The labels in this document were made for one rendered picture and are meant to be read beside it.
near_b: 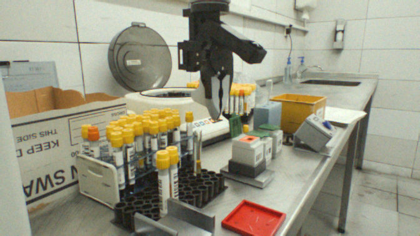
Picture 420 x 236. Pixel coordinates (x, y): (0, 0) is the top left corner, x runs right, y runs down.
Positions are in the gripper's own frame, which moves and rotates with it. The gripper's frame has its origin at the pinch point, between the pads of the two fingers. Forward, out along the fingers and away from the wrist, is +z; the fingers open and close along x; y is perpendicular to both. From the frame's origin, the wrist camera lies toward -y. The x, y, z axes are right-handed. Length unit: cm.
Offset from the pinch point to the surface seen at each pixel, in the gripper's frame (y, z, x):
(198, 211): -12.0, 5.3, 21.3
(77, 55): 50, -11, 0
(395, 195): -35, 99, -198
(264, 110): -2.0, 2.0, -17.0
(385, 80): -14, 13, -241
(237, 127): -4.0, 2.1, -0.5
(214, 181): -5.6, 8.8, 9.1
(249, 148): -8.1, 4.6, 1.9
